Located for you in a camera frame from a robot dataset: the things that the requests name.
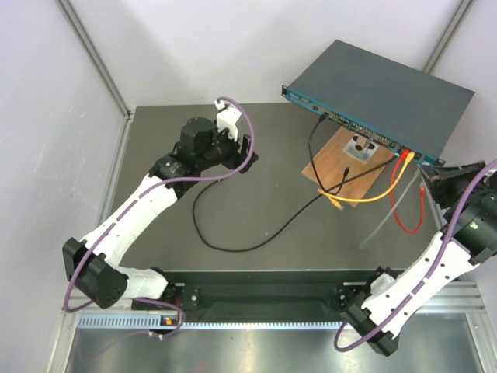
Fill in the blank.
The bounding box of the grey ethernet cable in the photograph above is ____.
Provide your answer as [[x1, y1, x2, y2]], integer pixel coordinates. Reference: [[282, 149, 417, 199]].
[[359, 170, 424, 249]]

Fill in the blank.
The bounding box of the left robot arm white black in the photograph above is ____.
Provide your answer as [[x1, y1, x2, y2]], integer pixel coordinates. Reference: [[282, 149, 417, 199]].
[[62, 110, 257, 309]]

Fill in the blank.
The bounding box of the short black cable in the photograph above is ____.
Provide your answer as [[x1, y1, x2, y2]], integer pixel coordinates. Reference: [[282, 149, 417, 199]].
[[307, 112, 353, 195]]

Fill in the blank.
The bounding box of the yellow ethernet cable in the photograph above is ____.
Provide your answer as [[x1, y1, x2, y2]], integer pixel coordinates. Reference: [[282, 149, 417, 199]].
[[316, 153, 415, 211]]

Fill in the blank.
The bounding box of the long black ethernet cable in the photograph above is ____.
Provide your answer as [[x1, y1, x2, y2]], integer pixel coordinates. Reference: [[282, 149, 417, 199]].
[[192, 155, 397, 253]]

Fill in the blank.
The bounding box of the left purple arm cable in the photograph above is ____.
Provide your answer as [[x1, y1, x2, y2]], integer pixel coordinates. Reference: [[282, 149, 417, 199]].
[[61, 96, 257, 341]]

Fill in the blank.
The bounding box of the dark grey network switch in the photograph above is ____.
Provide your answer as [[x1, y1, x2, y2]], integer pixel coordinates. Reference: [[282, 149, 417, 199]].
[[282, 40, 474, 166]]

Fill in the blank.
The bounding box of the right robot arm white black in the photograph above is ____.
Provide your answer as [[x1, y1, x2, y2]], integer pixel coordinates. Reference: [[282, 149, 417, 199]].
[[334, 161, 496, 357]]

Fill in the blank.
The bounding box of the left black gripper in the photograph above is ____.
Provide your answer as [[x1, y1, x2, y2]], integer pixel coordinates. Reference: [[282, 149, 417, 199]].
[[196, 120, 258, 173]]

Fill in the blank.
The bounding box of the aluminium frame rail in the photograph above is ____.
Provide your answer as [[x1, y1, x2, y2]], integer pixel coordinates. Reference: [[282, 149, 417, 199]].
[[69, 281, 485, 314]]

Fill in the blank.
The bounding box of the metal mounting bracket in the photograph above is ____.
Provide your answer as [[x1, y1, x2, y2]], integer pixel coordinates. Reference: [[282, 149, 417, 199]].
[[343, 134, 379, 164]]

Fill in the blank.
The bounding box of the wooden base board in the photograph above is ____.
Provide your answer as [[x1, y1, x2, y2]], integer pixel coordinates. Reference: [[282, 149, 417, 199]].
[[302, 127, 396, 199]]

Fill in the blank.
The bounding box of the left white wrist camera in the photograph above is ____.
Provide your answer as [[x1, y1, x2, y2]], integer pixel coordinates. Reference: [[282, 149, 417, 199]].
[[214, 100, 242, 141]]

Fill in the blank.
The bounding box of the slotted grey cable duct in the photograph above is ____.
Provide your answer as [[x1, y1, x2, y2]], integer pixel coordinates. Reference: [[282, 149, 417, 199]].
[[77, 309, 350, 331]]

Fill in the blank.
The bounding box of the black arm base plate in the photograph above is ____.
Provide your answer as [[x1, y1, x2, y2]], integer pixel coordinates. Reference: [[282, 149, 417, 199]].
[[158, 267, 383, 311]]

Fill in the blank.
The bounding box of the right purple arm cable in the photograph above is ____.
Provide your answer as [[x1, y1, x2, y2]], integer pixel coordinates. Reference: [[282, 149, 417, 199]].
[[333, 157, 497, 353]]

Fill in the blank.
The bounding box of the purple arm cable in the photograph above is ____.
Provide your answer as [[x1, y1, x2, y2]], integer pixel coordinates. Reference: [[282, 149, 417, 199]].
[[61, 96, 257, 341], [333, 157, 497, 353]]

